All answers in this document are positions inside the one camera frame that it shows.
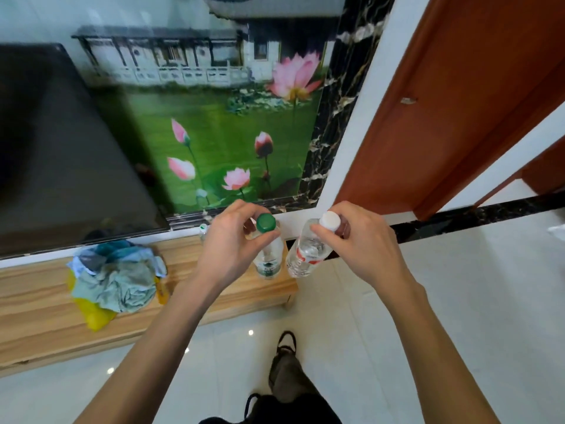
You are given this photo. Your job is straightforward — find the person's right hand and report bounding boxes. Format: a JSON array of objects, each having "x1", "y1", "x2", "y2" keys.
[{"x1": 311, "y1": 201, "x2": 414, "y2": 293}]

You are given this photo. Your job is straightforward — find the person's left hand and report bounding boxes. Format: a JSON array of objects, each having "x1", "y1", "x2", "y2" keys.
[{"x1": 198, "y1": 199, "x2": 281, "y2": 294}]

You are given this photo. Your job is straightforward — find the clear bottle with green label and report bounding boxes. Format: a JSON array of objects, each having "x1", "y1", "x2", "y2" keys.
[{"x1": 251, "y1": 213, "x2": 285, "y2": 281}]

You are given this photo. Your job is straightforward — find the clear bottle with red label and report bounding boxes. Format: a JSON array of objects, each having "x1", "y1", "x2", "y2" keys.
[{"x1": 285, "y1": 211, "x2": 343, "y2": 279}]

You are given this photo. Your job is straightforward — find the person's left forearm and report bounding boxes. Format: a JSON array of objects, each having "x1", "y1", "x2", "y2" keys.
[{"x1": 74, "y1": 276, "x2": 221, "y2": 424}]

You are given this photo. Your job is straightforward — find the person's right forearm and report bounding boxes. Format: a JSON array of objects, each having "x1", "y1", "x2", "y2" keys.
[{"x1": 373, "y1": 278, "x2": 501, "y2": 424}]

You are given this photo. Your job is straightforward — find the black sandal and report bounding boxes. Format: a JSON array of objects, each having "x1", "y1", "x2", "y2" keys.
[{"x1": 276, "y1": 330, "x2": 298, "y2": 356}]

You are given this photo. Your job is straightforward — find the person's olive trouser leg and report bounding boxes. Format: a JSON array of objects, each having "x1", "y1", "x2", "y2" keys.
[{"x1": 268, "y1": 351, "x2": 323, "y2": 404}]

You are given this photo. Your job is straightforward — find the crumpled teal cloth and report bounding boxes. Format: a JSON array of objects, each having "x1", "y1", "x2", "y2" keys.
[{"x1": 67, "y1": 240, "x2": 168, "y2": 315}]

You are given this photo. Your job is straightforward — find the brown wooden door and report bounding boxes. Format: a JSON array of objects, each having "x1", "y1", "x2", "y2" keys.
[{"x1": 335, "y1": 0, "x2": 565, "y2": 222}]

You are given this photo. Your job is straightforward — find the black flat television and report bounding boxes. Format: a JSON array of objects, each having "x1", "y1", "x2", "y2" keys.
[{"x1": 0, "y1": 43, "x2": 171, "y2": 257}]

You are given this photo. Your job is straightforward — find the light wooden television bench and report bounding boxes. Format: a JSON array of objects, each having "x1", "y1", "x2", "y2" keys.
[{"x1": 0, "y1": 234, "x2": 299, "y2": 378}]

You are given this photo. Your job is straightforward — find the lotus flower wall mural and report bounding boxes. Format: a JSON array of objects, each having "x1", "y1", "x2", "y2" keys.
[{"x1": 71, "y1": 0, "x2": 349, "y2": 216}]

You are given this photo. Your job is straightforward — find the black garment with strap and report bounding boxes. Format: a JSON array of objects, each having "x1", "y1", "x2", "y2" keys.
[{"x1": 199, "y1": 392, "x2": 343, "y2": 424}]

